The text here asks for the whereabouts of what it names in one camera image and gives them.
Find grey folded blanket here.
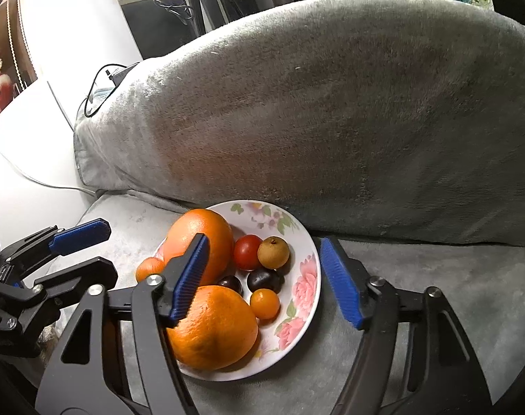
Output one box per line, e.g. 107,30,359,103
74,0,525,247

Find smooth large orange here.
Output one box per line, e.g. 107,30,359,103
163,209,235,288

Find brown longan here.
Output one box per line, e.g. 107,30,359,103
257,236,291,269

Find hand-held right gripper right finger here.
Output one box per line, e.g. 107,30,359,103
319,236,492,415

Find rough-skinned large orange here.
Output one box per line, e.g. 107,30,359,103
166,285,260,371

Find dark purple grape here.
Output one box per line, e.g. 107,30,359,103
247,268,284,294
217,274,244,299

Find floral white plate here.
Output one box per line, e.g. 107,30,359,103
152,200,322,382

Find white beaded cord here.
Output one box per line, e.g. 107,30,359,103
3,0,40,83

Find coiled black cable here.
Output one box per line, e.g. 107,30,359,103
153,0,195,24

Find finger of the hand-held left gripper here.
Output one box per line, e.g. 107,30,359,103
0,258,119,358
0,218,113,274

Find long white cable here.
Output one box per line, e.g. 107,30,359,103
0,149,94,193

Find small orange kumquat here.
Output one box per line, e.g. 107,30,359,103
250,289,281,321
135,257,166,284

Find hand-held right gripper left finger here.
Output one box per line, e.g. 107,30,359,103
34,232,211,415

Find red cherry tomato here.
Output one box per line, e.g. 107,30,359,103
233,234,263,271

